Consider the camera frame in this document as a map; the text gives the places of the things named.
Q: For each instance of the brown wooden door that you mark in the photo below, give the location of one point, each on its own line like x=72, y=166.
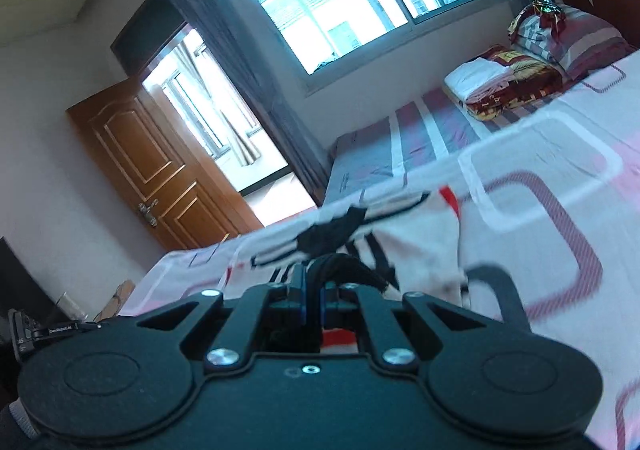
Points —
x=160, y=165

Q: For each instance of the purple striped mattress cover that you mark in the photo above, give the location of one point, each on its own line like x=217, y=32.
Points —
x=400, y=140

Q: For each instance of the striped knit sweater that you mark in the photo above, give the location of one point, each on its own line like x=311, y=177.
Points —
x=420, y=240

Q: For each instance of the black cabinet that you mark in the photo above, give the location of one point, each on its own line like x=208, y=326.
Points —
x=25, y=280

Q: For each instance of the printed bed sheet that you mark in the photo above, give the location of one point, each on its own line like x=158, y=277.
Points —
x=550, y=210

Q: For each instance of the folded white cloth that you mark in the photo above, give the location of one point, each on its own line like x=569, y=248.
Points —
x=475, y=78

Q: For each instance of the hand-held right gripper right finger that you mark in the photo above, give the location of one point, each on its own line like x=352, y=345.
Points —
x=323, y=302

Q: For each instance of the striped pillow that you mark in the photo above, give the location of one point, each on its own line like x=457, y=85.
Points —
x=585, y=40

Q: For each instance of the patterned cloth bundle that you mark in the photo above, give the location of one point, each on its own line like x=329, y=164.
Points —
x=542, y=15

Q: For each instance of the brown cardboard box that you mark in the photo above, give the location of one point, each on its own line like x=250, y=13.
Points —
x=117, y=297

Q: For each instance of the folded red floral blanket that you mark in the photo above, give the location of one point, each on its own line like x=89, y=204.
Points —
x=525, y=80

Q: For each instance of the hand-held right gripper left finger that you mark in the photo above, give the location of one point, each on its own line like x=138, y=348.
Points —
x=300, y=297

